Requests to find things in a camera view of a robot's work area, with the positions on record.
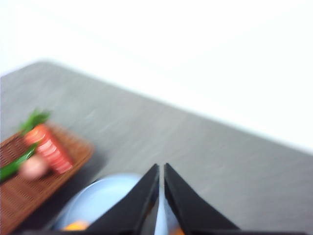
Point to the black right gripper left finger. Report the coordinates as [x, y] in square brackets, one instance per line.
[132, 210]

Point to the pale pink round vegetable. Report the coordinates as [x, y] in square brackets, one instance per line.
[34, 167]

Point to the green chili pepper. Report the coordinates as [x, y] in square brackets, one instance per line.
[14, 166]

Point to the blue round plate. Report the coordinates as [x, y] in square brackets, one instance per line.
[102, 195]

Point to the brown wicker basket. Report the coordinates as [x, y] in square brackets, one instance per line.
[27, 195]

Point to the orange carrot with green leaves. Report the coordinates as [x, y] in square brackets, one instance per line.
[52, 151]

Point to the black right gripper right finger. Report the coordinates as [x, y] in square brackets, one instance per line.
[193, 210]

